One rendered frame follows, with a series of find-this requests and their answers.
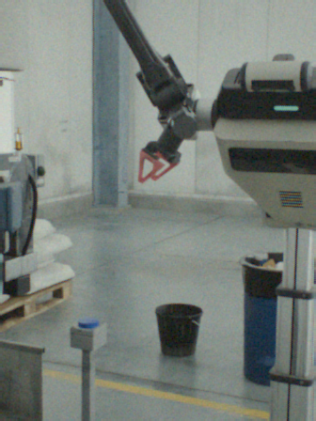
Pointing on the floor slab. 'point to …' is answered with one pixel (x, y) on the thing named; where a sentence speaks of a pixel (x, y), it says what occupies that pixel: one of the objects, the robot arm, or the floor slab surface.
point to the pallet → (23, 308)
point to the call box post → (87, 386)
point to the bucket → (179, 328)
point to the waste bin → (260, 314)
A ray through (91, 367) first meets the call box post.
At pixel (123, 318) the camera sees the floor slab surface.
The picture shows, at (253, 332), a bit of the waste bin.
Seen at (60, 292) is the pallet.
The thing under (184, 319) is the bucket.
